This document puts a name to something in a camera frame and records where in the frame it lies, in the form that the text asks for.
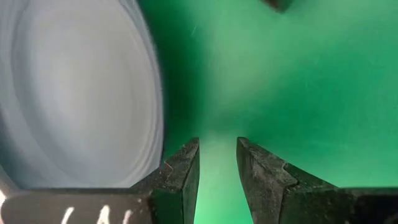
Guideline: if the white plate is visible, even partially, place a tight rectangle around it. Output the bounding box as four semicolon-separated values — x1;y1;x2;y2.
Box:
0;0;165;191

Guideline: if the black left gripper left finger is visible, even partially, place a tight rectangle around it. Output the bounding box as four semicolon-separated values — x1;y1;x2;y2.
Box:
0;137;200;224

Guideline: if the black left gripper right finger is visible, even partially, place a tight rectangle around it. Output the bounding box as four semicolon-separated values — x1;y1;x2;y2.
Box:
236;136;398;224

